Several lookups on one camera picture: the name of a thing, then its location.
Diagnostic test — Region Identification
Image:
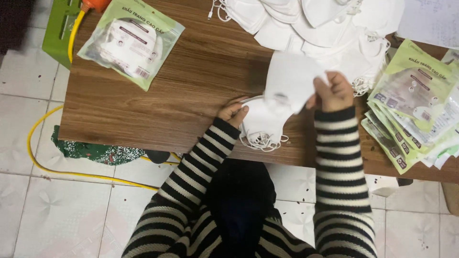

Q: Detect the person's left hand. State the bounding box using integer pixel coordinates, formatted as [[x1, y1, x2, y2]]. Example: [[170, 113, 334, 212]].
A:
[[217, 96, 250, 129]]

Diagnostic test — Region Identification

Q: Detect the person's right hand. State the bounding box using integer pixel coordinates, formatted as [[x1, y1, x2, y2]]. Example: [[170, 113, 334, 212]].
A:
[[306, 71, 356, 114]]

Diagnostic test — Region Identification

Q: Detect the small stack of white masks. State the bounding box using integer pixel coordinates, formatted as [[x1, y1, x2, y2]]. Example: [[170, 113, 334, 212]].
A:
[[238, 95, 290, 152]]

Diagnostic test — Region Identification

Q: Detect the single white face mask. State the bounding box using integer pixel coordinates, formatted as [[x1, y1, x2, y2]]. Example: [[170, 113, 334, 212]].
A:
[[263, 51, 330, 115]]

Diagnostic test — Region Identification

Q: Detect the large heap of white masks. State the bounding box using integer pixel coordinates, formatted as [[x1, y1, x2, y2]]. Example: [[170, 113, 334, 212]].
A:
[[215, 0, 406, 97]]

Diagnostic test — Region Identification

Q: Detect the pile of green packets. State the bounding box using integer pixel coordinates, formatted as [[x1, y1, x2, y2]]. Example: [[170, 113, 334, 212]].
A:
[[361, 39, 459, 175]]

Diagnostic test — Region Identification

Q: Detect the black table foot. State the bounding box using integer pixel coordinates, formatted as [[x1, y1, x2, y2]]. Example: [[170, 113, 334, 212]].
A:
[[145, 150, 171, 165]]

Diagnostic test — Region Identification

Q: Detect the white paper scrap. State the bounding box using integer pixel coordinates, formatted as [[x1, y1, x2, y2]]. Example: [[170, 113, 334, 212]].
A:
[[365, 174, 399, 198]]

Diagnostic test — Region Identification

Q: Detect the white paper sheet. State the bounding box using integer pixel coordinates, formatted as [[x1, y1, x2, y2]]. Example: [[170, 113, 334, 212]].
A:
[[396, 0, 459, 50]]

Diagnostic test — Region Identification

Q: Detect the filled green mask packet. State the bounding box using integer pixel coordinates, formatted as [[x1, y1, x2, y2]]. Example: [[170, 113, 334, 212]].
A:
[[77, 0, 186, 92]]

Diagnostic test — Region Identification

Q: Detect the green patterned cloth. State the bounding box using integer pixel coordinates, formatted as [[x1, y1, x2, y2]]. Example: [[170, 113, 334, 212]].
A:
[[50, 125, 147, 166]]

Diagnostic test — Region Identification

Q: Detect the orange power socket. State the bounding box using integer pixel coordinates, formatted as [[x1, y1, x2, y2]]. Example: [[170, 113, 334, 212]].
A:
[[80, 0, 112, 13]]

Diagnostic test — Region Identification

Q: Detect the green plastic stool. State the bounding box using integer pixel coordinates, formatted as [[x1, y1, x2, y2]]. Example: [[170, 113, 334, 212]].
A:
[[42, 0, 84, 70]]

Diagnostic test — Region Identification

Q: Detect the white charging cable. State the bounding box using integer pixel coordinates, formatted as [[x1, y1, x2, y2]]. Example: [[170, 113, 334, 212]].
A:
[[207, 0, 232, 22]]

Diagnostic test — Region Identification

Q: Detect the yellow power cable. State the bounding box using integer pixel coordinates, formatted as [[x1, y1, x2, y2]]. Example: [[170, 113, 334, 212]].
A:
[[27, 10, 182, 191]]

